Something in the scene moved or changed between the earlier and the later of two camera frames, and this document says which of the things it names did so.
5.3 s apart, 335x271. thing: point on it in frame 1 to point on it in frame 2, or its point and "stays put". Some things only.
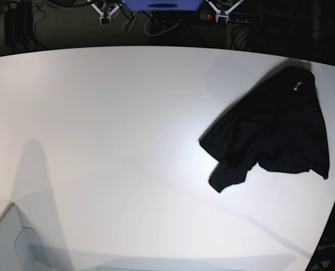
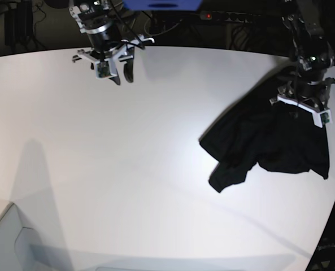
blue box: [162, 5] stays put
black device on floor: [18, 26] stays put
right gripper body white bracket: [219, 13] to [321, 116]
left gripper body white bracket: [105, 15] to [106, 68]
